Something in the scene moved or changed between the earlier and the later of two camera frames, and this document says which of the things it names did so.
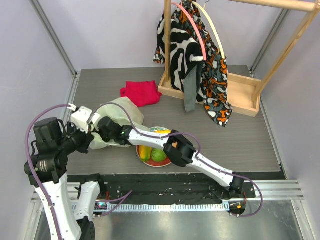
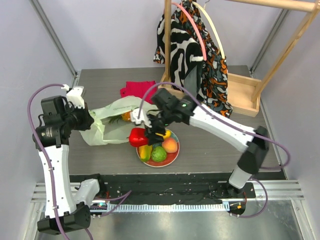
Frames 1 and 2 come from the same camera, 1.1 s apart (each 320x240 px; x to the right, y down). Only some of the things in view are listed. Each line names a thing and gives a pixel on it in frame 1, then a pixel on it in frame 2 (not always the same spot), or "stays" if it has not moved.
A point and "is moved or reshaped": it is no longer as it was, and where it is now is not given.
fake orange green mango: (145, 153) stays
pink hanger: (181, 7) stays
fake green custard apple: (158, 155) stays
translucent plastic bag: (123, 111) is moved or reshaped
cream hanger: (203, 11) stays
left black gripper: (87, 139) to (87, 119)
